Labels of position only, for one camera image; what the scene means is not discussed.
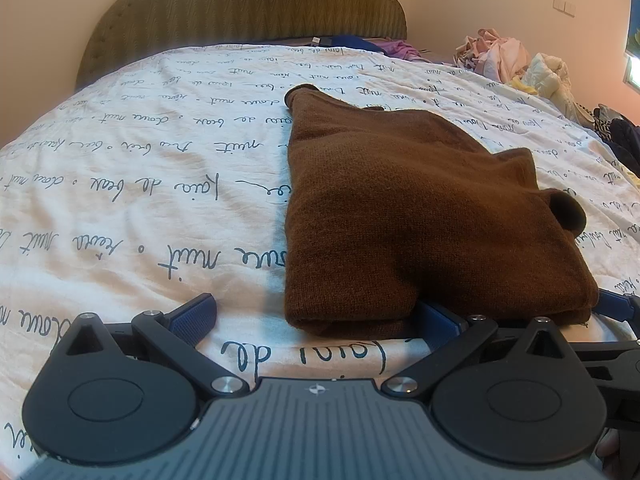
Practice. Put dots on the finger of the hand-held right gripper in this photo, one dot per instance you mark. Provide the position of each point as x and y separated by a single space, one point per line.
620 306

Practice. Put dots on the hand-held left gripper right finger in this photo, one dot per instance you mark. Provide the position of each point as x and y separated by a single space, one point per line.
440 322

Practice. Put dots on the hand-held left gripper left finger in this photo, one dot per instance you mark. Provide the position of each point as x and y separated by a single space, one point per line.
196 316

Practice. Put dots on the brown knit sweater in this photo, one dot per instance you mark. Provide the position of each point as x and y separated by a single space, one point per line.
400 200

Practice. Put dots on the dark clothes pile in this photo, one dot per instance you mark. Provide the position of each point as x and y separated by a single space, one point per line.
620 140

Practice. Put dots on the pink clothes pile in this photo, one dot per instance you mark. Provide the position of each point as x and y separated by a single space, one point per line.
495 55

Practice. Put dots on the white script-printed duvet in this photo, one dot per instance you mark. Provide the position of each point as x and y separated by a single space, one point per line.
150 160

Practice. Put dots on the cream quilted jacket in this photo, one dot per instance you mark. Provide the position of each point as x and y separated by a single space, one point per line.
552 82

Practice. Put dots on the yellow cloth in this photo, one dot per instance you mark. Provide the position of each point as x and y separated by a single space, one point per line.
524 86

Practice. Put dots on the window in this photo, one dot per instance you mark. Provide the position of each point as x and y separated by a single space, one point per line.
632 57

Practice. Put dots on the purple cloth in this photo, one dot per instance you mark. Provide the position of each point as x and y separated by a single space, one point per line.
402 51

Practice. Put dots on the blue cloth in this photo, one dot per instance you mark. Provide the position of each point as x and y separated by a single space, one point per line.
357 42

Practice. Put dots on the small white charger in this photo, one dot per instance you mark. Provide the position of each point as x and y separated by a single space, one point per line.
320 41

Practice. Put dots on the olive padded headboard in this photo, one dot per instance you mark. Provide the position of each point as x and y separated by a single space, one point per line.
250 5

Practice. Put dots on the white wall switch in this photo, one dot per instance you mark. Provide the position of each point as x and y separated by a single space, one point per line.
564 5

